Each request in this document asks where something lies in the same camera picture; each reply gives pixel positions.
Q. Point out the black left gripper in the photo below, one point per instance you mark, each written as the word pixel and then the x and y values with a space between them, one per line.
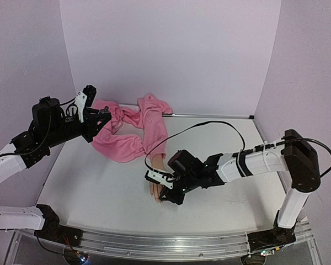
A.
pixel 91 120

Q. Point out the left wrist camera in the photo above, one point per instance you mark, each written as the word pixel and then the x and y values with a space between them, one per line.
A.
pixel 81 102

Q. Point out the mannequin hand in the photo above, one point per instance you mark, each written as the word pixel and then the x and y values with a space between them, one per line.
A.
pixel 157 163

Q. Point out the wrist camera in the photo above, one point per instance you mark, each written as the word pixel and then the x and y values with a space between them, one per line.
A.
pixel 81 102
pixel 162 178

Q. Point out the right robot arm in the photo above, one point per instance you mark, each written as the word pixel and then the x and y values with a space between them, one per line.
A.
pixel 292 155

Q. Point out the pink hoodie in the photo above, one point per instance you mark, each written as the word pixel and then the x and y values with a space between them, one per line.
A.
pixel 133 132

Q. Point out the aluminium front rail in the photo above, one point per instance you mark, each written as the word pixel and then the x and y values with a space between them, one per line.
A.
pixel 59 246

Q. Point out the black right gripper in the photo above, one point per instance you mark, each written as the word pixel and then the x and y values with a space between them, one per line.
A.
pixel 175 190

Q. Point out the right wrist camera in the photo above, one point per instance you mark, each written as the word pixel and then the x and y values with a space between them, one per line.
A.
pixel 162 178

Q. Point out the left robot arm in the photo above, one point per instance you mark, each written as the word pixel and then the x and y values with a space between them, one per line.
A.
pixel 50 127

